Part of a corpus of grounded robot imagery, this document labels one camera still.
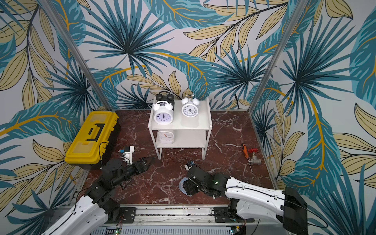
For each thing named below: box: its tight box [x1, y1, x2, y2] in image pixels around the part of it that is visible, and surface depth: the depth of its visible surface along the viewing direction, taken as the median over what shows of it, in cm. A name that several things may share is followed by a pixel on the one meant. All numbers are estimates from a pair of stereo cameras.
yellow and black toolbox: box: [64, 110, 121, 170], surface depth 84 cm
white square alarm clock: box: [157, 130, 175, 144], surface depth 80 cm
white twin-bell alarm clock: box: [181, 94, 200, 118], surface depth 69 cm
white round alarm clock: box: [153, 100, 174, 126], surface depth 65 cm
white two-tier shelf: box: [147, 97, 212, 161], surface depth 75 cm
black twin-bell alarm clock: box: [155, 91, 175, 104], surface depth 69 cm
